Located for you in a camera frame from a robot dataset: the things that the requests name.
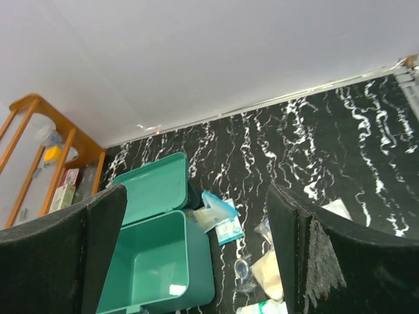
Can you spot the red white medicine carton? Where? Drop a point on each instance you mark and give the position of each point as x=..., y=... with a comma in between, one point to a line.
x=71, y=177

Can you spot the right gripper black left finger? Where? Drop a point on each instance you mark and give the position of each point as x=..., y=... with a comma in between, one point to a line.
x=58, y=263

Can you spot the beige gauze bag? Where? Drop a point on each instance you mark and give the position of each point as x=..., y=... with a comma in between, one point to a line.
x=267, y=274

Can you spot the teal wipe packet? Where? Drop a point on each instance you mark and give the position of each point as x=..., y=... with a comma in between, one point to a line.
x=228, y=228

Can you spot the blue cotton swab bag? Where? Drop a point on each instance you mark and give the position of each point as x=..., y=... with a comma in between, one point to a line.
x=214, y=212

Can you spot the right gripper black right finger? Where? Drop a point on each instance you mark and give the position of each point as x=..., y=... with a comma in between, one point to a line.
x=329, y=264

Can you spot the green white medicine carton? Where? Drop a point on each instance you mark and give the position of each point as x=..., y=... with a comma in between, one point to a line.
x=63, y=197

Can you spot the orange wooden rack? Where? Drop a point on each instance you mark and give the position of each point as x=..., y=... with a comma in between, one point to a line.
x=39, y=146

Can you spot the teal medicine box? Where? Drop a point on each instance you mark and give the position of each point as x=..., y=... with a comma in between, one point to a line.
x=162, y=259

